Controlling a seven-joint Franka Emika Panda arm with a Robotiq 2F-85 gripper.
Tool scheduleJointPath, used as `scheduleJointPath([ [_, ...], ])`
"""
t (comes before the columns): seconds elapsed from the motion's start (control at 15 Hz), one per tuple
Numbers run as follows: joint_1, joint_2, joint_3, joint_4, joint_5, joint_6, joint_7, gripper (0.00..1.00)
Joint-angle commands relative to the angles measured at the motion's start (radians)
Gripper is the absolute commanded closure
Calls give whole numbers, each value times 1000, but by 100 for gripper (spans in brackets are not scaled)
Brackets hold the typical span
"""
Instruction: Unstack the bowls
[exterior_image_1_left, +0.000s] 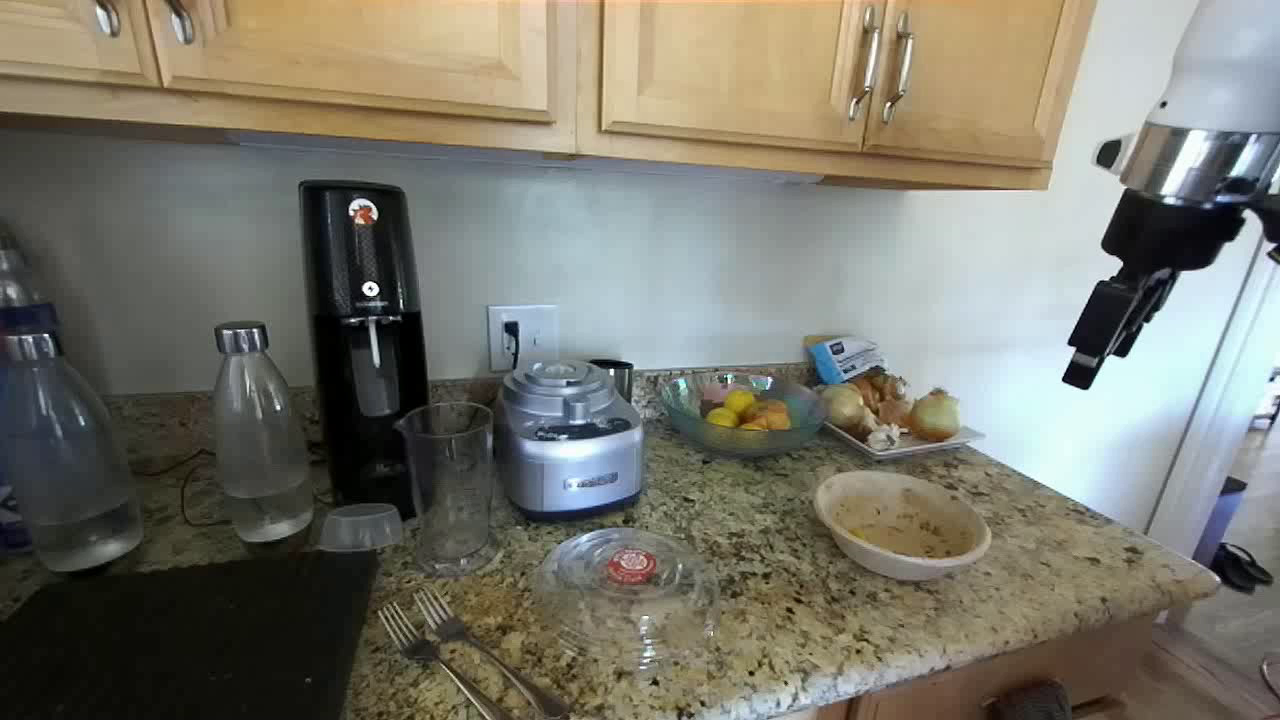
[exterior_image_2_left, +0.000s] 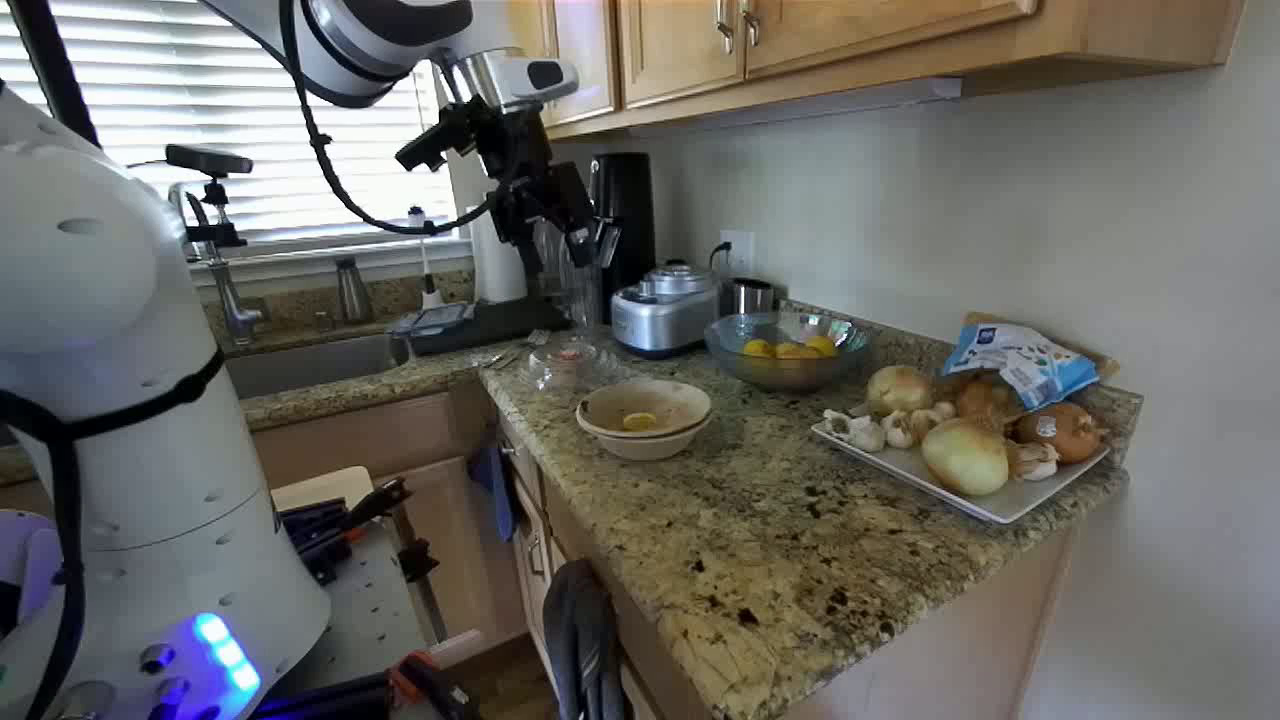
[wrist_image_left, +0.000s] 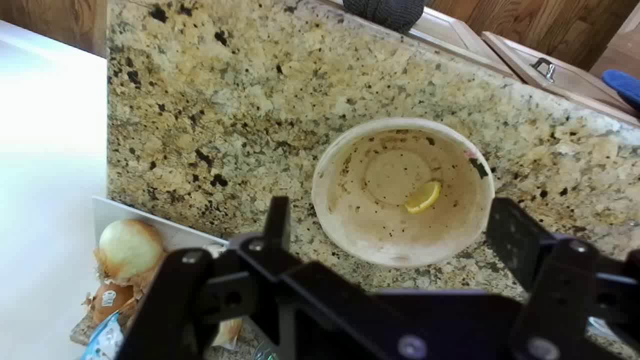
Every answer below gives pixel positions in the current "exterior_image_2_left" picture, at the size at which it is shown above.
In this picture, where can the stainless steel cup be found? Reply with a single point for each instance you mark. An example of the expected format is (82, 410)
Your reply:
(751, 298)

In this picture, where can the clear plastic wrap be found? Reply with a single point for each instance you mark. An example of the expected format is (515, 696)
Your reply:
(560, 361)

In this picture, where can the wooden cabinets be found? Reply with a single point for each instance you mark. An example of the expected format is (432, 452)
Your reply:
(401, 521)
(853, 42)

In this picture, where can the plain cream bowl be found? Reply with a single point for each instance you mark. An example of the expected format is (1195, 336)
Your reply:
(647, 449)

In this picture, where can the white cart top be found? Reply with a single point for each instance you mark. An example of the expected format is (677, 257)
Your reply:
(365, 614)

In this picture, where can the black countertop tray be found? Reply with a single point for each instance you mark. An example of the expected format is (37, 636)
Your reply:
(466, 326)

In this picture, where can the dark hanging towel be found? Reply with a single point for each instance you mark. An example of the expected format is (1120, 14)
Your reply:
(580, 642)

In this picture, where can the brown onion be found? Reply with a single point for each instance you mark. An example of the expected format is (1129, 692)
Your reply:
(1068, 434)
(984, 403)

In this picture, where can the blue hanging towel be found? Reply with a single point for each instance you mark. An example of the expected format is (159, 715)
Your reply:
(494, 487)

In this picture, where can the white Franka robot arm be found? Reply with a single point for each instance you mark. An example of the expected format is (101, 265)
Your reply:
(105, 403)

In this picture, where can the white paper towel roll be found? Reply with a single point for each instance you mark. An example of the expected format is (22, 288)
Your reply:
(496, 261)

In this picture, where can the wooden upper cabinets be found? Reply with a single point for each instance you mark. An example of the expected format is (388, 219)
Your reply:
(853, 42)

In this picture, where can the kitchen sink basin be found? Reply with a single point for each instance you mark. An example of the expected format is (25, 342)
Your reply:
(315, 361)

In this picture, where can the wooden lower cabinets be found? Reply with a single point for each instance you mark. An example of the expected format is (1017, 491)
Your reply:
(401, 521)

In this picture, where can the yellow lemon slice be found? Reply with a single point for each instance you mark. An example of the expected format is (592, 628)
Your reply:
(643, 421)

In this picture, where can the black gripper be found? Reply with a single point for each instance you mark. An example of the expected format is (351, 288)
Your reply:
(540, 174)

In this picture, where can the cream bowl with speckles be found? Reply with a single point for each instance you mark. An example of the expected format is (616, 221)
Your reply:
(674, 406)

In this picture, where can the white rectangular plate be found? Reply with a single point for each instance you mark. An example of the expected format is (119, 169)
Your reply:
(1002, 507)

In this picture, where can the black camera on stand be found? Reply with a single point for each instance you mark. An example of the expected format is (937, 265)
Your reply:
(205, 161)

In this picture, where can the dish soap bottle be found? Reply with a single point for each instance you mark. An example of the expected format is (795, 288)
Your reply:
(428, 282)

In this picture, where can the silver kitchen appliance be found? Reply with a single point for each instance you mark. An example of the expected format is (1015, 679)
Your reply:
(665, 317)

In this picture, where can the white window blinds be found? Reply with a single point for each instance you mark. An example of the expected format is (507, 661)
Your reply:
(203, 82)

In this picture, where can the small pale yellow onion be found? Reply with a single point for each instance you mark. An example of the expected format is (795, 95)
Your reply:
(899, 389)

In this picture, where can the white wall outlet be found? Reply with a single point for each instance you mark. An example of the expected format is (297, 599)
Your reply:
(734, 250)

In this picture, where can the black clamp tool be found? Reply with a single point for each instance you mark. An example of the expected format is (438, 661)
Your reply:
(342, 521)

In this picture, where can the blue and white bag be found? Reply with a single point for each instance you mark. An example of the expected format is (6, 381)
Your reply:
(1022, 361)

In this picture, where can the black coffee maker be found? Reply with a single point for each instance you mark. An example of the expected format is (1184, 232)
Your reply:
(630, 215)

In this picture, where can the large pale yellow onion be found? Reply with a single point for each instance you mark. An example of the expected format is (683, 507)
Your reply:
(966, 459)

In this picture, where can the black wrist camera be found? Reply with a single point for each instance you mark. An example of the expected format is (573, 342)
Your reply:
(443, 133)

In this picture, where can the clear glass bowl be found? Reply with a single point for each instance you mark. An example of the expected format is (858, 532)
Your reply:
(786, 375)

